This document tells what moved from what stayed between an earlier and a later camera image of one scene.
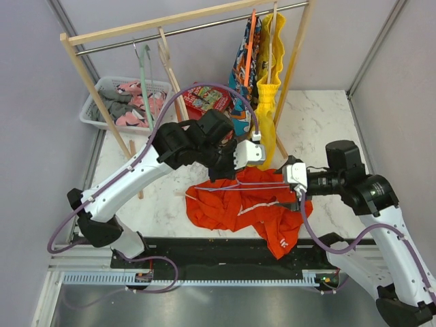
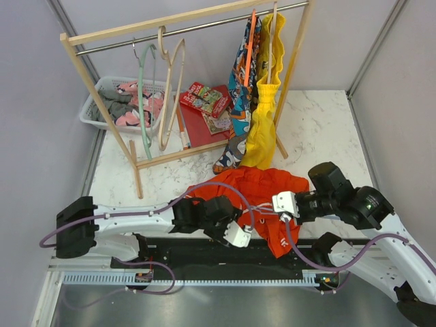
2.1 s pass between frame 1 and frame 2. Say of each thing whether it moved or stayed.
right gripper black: moved
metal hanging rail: stayed
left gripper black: moved
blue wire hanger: moved
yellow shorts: stayed
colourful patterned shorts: stayed
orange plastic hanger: stayed
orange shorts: stayed
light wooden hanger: moved
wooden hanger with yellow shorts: stayed
